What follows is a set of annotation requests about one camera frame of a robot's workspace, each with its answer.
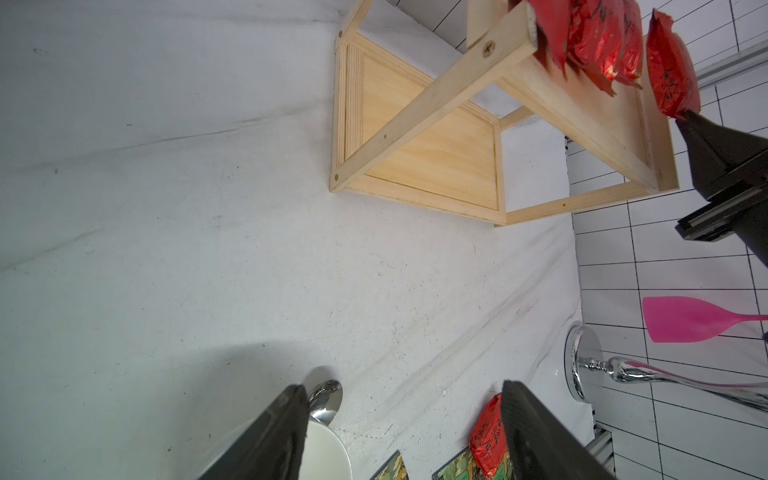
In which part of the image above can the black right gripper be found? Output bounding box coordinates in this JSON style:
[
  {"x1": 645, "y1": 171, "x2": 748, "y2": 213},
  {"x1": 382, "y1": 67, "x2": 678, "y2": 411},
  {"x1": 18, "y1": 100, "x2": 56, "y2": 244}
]
[{"x1": 676, "y1": 111, "x2": 767, "y2": 263}]

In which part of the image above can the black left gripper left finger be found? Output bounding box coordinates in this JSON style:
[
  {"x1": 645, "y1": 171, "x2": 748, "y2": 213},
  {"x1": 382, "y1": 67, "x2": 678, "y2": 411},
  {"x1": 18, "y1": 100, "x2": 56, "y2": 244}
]
[{"x1": 197, "y1": 384, "x2": 309, "y2": 479}]

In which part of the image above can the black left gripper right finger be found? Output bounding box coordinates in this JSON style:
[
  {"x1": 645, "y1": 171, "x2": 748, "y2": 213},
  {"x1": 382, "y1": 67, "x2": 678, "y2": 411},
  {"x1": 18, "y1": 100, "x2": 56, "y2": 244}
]
[{"x1": 501, "y1": 380, "x2": 613, "y2": 480}]

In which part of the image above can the red tea bag five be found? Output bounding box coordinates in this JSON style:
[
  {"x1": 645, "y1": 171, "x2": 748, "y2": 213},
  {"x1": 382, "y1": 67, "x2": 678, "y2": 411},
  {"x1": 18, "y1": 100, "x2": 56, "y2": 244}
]
[{"x1": 469, "y1": 393, "x2": 509, "y2": 479}]

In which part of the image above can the green tea bag three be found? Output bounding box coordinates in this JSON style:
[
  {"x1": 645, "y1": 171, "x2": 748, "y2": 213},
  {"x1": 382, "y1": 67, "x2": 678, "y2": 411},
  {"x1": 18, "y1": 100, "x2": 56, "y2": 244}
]
[{"x1": 432, "y1": 447, "x2": 514, "y2": 480}]

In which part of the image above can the red tea bag four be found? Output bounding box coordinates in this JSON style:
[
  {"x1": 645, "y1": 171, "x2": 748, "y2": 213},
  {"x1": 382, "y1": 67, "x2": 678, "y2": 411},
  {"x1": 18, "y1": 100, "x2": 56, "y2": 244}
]
[{"x1": 646, "y1": 9, "x2": 701, "y2": 119}]

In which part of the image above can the green tea bag two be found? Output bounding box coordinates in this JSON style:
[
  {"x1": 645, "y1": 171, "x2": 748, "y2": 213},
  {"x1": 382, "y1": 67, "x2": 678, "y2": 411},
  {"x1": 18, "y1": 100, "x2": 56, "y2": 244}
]
[{"x1": 371, "y1": 450, "x2": 409, "y2": 480}]

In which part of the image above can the red tea bag two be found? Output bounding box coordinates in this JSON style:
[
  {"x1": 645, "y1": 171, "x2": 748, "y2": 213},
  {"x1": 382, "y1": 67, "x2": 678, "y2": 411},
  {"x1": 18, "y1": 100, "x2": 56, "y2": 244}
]
[{"x1": 567, "y1": 0, "x2": 623, "y2": 97}]

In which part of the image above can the red tea bag one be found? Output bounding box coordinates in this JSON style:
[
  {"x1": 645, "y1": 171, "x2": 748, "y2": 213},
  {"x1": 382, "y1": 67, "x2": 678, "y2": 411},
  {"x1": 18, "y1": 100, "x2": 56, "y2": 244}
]
[{"x1": 528, "y1": 0, "x2": 571, "y2": 76}]

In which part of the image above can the red tea bag three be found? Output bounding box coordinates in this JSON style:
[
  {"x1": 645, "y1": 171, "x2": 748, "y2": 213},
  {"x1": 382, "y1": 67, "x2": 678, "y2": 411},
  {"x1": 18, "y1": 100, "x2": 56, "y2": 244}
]
[{"x1": 615, "y1": 0, "x2": 643, "y2": 88}]

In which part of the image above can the wooden two-tier shelf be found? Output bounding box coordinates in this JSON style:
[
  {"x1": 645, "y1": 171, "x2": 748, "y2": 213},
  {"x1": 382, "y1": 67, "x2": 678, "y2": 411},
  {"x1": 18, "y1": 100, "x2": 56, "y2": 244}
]
[{"x1": 329, "y1": 1, "x2": 679, "y2": 226}]

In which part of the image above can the white bowl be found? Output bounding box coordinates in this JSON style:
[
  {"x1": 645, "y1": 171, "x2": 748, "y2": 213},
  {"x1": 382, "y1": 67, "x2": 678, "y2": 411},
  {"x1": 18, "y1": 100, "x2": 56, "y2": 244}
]
[{"x1": 298, "y1": 420, "x2": 353, "y2": 480}]

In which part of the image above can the metal spoon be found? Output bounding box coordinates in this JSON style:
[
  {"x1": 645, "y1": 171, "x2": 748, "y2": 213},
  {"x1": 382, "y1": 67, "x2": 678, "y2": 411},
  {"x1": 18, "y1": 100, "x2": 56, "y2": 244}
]
[{"x1": 308, "y1": 380, "x2": 343, "y2": 426}]

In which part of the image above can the pink plastic spatula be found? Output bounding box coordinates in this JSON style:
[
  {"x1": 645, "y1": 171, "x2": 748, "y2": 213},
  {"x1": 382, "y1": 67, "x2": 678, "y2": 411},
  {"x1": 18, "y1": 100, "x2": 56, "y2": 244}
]
[{"x1": 642, "y1": 296, "x2": 767, "y2": 343}]

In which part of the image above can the aluminium side rail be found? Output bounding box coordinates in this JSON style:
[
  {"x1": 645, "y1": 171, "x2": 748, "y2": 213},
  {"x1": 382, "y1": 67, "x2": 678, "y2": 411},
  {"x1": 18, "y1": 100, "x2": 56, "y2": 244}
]
[{"x1": 586, "y1": 425, "x2": 616, "y2": 478}]

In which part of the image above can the chrome wire cup rack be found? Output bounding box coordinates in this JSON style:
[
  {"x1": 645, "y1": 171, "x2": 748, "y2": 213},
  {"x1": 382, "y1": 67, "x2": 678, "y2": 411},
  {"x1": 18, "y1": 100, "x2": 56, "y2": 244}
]
[{"x1": 564, "y1": 325, "x2": 767, "y2": 413}]

